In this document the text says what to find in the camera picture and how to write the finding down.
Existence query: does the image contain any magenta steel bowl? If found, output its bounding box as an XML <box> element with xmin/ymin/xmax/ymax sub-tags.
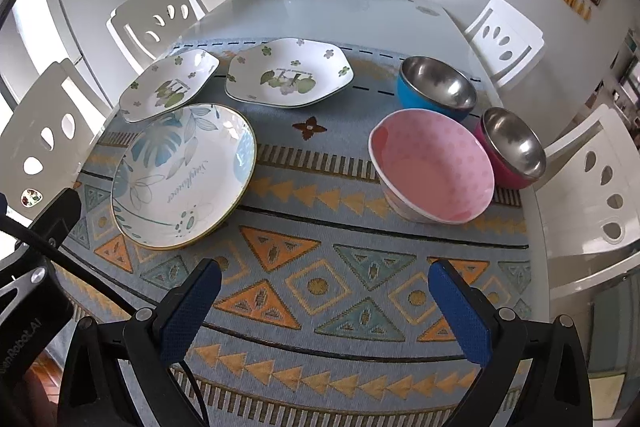
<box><xmin>474</xmin><ymin>107</ymin><xmax>547</xmax><ymax>190</ymax></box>

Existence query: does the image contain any blue steel bowl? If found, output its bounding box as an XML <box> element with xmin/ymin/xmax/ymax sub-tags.
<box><xmin>396</xmin><ymin>56</ymin><xmax>477</xmax><ymax>121</ymax></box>

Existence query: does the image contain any white hexagonal floral plate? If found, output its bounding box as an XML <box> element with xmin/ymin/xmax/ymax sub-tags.
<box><xmin>226</xmin><ymin>38</ymin><xmax>354</xmax><ymax>108</ymax></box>

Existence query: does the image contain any white chair near left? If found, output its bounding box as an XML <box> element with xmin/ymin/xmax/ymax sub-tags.
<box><xmin>1</xmin><ymin>58</ymin><xmax>111</xmax><ymax>220</ymax></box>

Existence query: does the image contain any white chair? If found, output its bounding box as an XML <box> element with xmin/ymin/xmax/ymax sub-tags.
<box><xmin>1</xmin><ymin>58</ymin><xmax>111</xmax><ymax>220</ymax></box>
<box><xmin>463</xmin><ymin>0</ymin><xmax>546</xmax><ymax>91</ymax></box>
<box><xmin>106</xmin><ymin>0</ymin><xmax>205</xmax><ymax>74</ymax></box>
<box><xmin>534</xmin><ymin>104</ymin><xmax>639</xmax><ymax>300</ymax></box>

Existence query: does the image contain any large round leaf plate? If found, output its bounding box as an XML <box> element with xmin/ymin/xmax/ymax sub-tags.
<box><xmin>111</xmin><ymin>103</ymin><xmax>257</xmax><ymax>251</ymax></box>

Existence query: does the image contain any white chair near right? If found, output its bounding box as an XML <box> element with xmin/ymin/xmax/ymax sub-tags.
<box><xmin>534</xmin><ymin>104</ymin><xmax>639</xmax><ymax>300</ymax></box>

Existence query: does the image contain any pink bowl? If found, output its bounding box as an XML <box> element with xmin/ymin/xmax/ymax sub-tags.
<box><xmin>368</xmin><ymin>108</ymin><xmax>495</xmax><ymax>225</ymax></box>

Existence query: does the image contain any patterned blue table mat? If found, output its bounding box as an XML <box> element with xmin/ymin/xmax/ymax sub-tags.
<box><xmin>62</xmin><ymin>46</ymin><xmax>530</xmax><ymax>426</ymax></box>

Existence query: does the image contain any small white floral plate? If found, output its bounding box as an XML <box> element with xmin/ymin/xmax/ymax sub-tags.
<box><xmin>119</xmin><ymin>49</ymin><xmax>220</xmax><ymax>124</ymax></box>

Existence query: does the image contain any white chair far left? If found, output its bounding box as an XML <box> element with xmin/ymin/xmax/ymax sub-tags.
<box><xmin>106</xmin><ymin>0</ymin><xmax>205</xmax><ymax>74</ymax></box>

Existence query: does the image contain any white chair far right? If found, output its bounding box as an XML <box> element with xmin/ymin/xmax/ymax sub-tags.
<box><xmin>463</xmin><ymin>0</ymin><xmax>546</xmax><ymax>91</ymax></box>

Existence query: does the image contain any black cable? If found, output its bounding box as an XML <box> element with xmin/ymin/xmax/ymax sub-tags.
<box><xmin>177</xmin><ymin>357</ymin><xmax>212</xmax><ymax>427</ymax></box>

